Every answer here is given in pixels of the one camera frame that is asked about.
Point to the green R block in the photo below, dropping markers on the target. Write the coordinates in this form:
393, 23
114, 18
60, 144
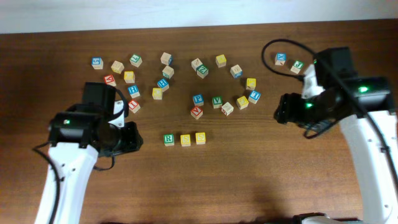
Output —
169, 140

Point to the blue block far left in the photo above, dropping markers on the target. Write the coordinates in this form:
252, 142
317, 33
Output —
97, 63

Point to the blue I block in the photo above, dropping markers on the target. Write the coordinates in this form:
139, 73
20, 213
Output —
254, 96

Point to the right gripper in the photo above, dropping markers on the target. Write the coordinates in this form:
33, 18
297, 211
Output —
286, 109

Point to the yellow S block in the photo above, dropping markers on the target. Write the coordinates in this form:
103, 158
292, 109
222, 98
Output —
185, 140

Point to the blue X block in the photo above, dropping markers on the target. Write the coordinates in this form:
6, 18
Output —
280, 59

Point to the red I block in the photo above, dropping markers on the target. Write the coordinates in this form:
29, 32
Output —
134, 106

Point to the plain wood yellow-side block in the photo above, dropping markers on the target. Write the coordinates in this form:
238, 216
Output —
117, 67

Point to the green V block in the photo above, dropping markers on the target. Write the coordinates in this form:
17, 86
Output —
217, 102

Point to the red A block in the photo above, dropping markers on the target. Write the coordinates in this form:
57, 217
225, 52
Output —
109, 80

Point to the green J block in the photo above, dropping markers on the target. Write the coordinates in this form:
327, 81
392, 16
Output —
297, 66

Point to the yellow E block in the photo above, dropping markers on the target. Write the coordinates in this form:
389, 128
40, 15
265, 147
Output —
242, 102

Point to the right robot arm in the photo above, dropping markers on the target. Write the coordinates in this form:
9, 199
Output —
333, 93

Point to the yellow G block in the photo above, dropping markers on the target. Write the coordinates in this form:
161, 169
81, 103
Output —
129, 77

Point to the red V block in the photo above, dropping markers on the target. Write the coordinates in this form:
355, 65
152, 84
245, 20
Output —
196, 112

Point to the blue h block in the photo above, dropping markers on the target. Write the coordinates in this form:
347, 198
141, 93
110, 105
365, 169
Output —
133, 91
163, 84

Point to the white picture block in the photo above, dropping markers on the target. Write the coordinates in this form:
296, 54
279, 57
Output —
227, 108

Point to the plain wood block top centre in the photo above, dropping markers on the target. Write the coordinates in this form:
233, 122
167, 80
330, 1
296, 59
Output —
196, 63

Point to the blue P block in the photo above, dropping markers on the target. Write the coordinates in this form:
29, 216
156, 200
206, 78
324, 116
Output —
198, 100

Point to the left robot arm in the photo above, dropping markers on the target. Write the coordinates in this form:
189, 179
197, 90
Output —
78, 136

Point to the green Z block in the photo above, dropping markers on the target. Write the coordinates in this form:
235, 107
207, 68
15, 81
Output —
202, 71

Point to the wood block blue D side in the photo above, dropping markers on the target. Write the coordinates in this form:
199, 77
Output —
166, 58

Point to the wood block green side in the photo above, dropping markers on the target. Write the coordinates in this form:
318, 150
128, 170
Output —
168, 72

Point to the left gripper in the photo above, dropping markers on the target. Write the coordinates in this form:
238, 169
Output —
134, 142

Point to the blue H block centre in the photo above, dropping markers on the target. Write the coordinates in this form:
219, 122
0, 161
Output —
163, 84

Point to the wood block blue D front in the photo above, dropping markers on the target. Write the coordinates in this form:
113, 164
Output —
236, 71

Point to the green L block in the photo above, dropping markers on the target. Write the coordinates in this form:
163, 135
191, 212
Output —
136, 60

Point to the blue H block left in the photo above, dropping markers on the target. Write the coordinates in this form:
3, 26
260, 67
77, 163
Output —
133, 91

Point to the yellow block top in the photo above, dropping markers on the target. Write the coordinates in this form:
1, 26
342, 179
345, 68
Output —
221, 60

